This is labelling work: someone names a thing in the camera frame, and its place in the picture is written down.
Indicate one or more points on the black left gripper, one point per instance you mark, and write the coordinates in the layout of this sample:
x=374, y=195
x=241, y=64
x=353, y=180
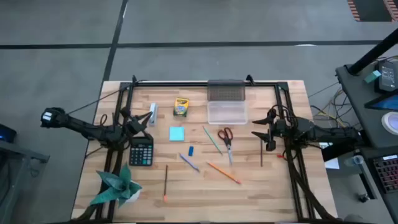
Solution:
x=132, y=124

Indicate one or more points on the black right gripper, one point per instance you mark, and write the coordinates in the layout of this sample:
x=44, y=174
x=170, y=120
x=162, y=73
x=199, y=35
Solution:
x=278, y=129

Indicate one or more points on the brown pencil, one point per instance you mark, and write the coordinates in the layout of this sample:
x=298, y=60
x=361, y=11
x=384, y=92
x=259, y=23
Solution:
x=261, y=155

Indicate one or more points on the blue sticky note pad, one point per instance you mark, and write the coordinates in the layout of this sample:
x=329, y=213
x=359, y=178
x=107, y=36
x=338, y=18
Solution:
x=177, y=133

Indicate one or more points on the yellow crayon box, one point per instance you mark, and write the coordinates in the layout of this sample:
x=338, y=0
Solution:
x=181, y=107

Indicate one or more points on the green pencil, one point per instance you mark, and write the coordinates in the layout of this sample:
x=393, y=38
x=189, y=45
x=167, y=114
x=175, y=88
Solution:
x=212, y=140

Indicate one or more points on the purple pen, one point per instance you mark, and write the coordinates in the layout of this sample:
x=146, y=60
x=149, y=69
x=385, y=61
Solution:
x=189, y=162

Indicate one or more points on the black pencil orange eraser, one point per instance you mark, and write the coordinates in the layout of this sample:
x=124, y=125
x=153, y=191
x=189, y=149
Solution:
x=165, y=183

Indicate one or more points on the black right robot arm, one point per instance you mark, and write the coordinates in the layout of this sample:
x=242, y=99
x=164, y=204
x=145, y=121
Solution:
x=329, y=133

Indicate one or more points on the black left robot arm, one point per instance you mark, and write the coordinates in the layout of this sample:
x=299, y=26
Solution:
x=81, y=127

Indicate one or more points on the grey stapler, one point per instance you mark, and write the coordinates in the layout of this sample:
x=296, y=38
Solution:
x=154, y=119

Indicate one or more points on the black calculator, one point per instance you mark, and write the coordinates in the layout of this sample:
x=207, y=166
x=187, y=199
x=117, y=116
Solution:
x=141, y=154

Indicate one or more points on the small red tag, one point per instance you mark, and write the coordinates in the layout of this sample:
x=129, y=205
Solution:
x=280, y=157

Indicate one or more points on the clear plastic pencil box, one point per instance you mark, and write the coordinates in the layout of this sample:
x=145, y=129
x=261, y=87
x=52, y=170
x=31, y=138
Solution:
x=227, y=113

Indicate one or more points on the blue eraser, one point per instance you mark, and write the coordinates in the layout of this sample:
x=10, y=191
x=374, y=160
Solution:
x=191, y=151

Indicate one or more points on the artificial green plant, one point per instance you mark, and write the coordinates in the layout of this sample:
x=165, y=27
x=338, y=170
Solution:
x=119, y=186

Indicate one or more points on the white plant pot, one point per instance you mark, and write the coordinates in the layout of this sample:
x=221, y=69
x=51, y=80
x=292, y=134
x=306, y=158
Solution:
x=135, y=196

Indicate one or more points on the white paper sheet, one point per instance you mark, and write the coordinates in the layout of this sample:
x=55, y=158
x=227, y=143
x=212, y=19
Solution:
x=332, y=164

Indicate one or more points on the clear water bottle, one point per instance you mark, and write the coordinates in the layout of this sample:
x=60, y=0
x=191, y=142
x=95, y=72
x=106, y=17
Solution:
x=354, y=160

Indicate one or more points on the dark side desk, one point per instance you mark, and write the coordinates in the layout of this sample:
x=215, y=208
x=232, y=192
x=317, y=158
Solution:
x=357, y=102

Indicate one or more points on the white tape roll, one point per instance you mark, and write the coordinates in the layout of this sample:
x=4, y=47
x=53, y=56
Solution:
x=384, y=123

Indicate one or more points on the black caster wheel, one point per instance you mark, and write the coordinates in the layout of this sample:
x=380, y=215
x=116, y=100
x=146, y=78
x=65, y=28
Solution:
x=363, y=197

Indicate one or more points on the small teal box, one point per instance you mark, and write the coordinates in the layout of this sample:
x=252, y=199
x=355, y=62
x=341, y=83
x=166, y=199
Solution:
x=372, y=76

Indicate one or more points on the blue-screen monitor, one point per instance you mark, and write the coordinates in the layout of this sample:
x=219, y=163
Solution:
x=385, y=104

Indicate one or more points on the grey metal cart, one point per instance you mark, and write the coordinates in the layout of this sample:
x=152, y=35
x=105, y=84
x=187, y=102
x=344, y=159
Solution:
x=18, y=152

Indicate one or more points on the black keyboard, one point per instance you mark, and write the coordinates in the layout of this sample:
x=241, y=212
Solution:
x=387, y=174

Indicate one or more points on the black electronic device box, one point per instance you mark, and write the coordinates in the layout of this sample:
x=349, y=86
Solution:
x=387, y=76

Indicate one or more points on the black computer blue light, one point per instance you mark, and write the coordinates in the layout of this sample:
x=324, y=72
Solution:
x=7, y=133

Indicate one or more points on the black striped floor mat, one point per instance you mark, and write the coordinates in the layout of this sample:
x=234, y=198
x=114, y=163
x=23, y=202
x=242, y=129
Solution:
x=370, y=9

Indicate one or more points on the black frame clamp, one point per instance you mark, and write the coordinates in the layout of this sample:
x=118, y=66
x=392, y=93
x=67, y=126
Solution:
x=134, y=79
x=249, y=80

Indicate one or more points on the black aluminium table frame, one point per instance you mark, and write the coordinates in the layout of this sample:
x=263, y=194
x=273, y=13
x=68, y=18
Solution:
x=174, y=84

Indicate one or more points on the black monitor post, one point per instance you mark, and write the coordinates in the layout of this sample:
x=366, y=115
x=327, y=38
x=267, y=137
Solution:
x=373, y=53

